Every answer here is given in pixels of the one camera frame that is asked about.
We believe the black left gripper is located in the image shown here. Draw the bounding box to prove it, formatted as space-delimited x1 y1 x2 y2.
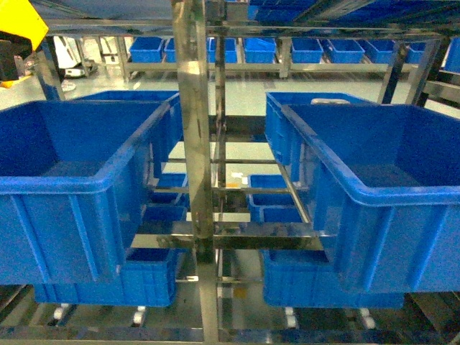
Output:
1 32 35 82

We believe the yellow toy block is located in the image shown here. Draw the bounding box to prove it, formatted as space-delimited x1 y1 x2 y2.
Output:
1 0 49 51

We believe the large blue bin left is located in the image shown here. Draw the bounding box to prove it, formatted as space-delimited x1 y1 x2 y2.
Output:
1 101 169 285

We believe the large blue bin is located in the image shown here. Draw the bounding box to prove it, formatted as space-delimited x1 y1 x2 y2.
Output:
282 104 459 293
1 101 169 285

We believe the blue bin bottom left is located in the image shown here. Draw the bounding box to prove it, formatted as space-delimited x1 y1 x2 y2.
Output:
34 249 178 307

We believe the blue bin bottom right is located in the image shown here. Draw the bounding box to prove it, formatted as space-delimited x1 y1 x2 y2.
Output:
261 249 405 309

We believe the large blue bin right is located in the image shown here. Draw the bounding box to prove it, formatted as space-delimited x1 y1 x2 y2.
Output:
282 104 459 293

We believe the steel rack upright post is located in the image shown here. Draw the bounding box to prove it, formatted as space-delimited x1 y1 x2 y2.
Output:
172 1 219 344

